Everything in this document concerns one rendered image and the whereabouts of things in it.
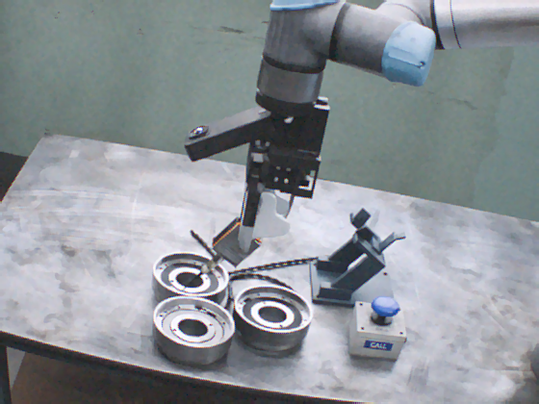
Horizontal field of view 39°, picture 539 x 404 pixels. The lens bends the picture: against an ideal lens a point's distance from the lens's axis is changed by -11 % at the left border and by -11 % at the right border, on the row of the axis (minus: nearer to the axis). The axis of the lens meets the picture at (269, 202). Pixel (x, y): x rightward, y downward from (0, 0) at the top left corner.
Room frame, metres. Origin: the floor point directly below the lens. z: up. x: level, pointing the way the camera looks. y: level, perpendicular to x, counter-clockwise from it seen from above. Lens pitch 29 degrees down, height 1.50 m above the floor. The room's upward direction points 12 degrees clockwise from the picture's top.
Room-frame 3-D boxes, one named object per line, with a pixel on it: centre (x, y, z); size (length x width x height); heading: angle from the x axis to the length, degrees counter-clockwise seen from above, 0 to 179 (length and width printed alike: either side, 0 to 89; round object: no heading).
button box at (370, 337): (0.92, -0.19, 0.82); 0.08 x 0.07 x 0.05; 93
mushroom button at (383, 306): (0.92, -0.18, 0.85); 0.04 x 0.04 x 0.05
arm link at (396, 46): (0.92, -0.10, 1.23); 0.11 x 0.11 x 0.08; 75
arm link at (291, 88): (0.93, 0.01, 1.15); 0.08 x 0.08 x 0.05
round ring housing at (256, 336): (0.91, -0.03, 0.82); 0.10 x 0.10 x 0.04
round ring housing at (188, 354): (0.84, 0.06, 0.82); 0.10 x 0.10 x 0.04
